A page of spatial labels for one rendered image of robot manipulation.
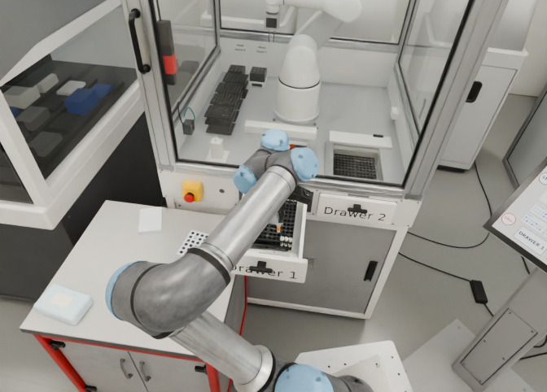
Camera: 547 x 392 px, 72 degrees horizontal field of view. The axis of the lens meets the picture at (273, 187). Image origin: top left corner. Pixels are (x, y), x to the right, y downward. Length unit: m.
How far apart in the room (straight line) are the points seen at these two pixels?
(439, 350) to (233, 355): 1.51
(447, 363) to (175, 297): 1.76
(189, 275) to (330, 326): 1.59
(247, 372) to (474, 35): 1.02
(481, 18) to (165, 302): 1.00
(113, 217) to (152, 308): 1.02
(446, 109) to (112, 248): 1.25
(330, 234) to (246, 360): 0.84
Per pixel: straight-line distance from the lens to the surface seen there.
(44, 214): 1.57
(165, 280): 0.66
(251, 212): 0.72
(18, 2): 1.44
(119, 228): 1.60
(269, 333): 2.11
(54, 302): 1.41
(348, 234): 1.62
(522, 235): 1.46
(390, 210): 1.48
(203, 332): 0.83
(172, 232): 1.53
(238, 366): 0.91
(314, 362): 1.24
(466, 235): 2.88
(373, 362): 1.08
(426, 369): 2.17
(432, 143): 1.33
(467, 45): 1.20
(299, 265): 1.22
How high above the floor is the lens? 1.89
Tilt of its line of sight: 42 degrees down
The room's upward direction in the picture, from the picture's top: 3 degrees clockwise
